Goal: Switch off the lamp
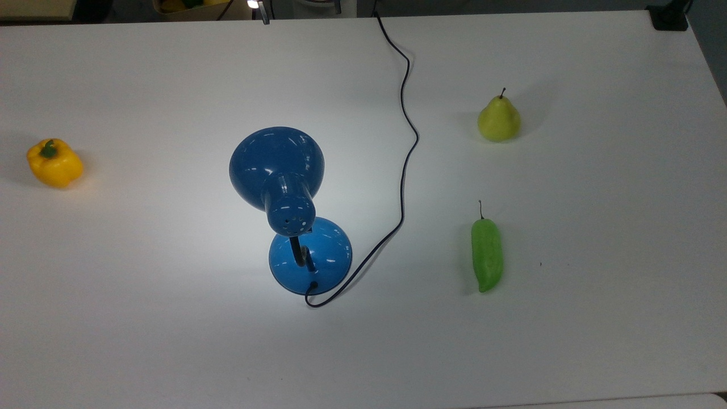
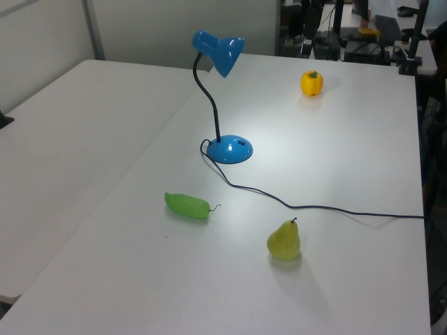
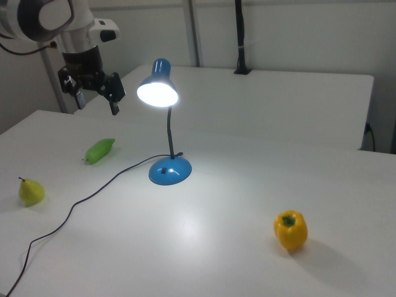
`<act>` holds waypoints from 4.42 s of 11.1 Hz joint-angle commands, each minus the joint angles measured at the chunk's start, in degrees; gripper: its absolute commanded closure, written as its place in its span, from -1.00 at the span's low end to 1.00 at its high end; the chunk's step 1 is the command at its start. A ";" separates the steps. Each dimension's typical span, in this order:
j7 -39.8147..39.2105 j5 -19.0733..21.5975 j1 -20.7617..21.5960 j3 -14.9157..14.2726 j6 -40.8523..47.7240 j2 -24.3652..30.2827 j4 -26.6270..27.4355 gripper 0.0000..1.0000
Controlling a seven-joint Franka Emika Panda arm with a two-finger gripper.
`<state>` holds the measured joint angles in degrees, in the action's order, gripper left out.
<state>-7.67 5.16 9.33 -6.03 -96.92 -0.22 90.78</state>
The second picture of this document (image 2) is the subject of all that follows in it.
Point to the blue desk lamp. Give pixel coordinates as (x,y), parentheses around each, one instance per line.
(228,150)

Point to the green chili pepper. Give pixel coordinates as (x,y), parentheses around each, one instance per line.
(186,206)

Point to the green pear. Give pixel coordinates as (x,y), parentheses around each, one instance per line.
(284,242)

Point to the yellow bell pepper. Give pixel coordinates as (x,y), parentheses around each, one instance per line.
(311,85)

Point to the dark equipment block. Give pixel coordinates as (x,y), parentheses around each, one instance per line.
(328,47)

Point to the black pole with white band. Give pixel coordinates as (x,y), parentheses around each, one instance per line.
(308,24)

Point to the thin black pole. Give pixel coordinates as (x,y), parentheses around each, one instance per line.
(338,17)

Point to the small yellow object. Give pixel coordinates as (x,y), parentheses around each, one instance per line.
(370,31)

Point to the black computer keyboard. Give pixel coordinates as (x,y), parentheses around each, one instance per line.
(387,29)

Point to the grey aluminium partition post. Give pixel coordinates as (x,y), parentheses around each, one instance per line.
(93,31)

